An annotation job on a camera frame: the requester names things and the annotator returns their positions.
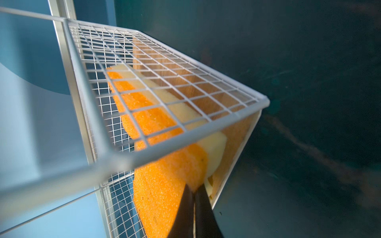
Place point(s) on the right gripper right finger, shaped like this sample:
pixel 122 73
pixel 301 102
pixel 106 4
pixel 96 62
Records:
pixel 205 222

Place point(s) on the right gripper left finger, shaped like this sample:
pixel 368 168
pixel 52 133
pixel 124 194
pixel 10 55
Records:
pixel 183 224

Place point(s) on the orange sponge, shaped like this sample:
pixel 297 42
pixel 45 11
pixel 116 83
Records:
pixel 158 186
pixel 151 116

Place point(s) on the white wire wooden shelf rack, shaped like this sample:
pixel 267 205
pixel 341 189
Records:
pixel 163 132

